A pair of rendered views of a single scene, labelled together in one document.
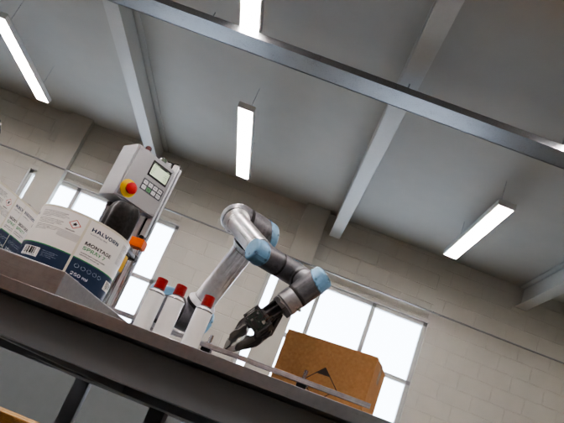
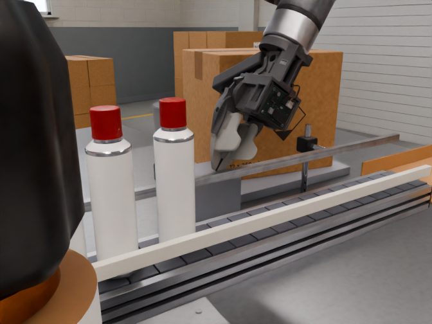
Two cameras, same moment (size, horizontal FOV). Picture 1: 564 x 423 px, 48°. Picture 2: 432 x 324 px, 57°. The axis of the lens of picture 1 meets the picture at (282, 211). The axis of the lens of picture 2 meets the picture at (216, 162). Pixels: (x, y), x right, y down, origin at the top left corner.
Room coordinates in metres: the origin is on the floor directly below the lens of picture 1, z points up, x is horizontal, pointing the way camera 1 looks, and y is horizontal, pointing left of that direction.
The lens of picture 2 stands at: (1.45, 0.40, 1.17)
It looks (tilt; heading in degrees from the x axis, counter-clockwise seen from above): 19 degrees down; 315
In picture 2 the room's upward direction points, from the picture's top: straight up
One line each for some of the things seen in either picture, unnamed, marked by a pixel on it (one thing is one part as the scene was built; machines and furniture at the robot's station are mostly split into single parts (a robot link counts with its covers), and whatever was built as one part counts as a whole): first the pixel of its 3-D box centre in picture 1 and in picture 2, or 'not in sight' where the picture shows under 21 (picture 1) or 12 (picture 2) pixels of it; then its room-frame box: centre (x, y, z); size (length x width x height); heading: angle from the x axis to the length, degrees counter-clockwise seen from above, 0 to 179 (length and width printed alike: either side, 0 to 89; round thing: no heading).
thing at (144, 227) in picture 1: (132, 252); not in sight; (2.04, 0.40, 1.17); 0.04 x 0.04 x 0.67; 77
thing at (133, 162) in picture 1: (138, 182); not in sight; (2.00, 0.48, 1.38); 0.17 x 0.10 x 0.19; 132
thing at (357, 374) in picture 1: (324, 392); (256, 107); (2.06, -0.34, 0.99); 0.30 x 0.24 x 0.27; 68
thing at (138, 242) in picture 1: (116, 279); not in sight; (1.94, 0.39, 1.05); 0.10 x 0.04 x 0.33; 167
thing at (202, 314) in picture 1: (195, 329); (175, 177); (1.83, 0.10, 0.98); 0.05 x 0.05 x 0.20
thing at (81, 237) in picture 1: (70, 257); not in sight; (1.34, 0.38, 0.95); 0.20 x 0.20 x 0.14
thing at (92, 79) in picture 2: not in sight; (55, 101); (5.56, -1.31, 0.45); 1.20 x 0.83 x 0.89; 178
